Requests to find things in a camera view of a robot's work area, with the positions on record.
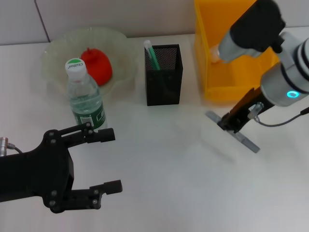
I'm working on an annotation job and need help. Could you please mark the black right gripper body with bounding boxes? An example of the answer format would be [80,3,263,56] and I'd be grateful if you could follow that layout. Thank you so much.
[228,87,275,129]

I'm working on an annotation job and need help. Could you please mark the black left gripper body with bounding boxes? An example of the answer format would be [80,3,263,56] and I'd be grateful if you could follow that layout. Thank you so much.
[0,130,75,214]

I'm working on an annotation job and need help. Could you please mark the grey glitter pen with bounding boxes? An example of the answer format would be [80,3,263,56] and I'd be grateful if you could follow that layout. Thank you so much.
[206,110,261,154]

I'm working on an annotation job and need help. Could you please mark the clear green-label water bottle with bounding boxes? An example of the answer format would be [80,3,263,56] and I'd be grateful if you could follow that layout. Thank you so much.
[64,58,108,132]

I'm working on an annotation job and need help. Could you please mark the white paper ball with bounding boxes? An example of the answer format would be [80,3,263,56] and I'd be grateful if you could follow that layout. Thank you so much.
[209,45,222,64]

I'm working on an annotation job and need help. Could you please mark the green pen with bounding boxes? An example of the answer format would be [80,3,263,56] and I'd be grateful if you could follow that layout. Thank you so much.
[143,40,161,71]

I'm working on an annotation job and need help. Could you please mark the black mesh pen holder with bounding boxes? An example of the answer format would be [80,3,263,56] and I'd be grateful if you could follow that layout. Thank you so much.
[144,44,184,106]

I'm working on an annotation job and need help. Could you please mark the pale green glass fruit plate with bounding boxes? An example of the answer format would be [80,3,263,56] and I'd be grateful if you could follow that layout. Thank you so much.
[40,27,136,104]

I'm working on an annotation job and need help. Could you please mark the yellow plastic bin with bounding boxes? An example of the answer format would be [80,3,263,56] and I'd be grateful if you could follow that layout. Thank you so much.
[194,0,282,101]

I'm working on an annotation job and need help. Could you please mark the right wrist cable with connector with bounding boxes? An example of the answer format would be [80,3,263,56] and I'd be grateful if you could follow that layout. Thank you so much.
[248,101,309,127]

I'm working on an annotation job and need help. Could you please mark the wrist cable with connector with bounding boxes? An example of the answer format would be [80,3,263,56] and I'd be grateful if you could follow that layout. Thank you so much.
[248,101,309,127]
[0,136,23,157]

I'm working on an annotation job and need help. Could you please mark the left wrist cable with connector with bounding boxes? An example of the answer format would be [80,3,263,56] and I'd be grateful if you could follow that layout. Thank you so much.
[0,136,23,157]

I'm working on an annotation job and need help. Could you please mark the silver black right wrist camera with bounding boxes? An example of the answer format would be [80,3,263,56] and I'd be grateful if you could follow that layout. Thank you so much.
[217,0,287,64]

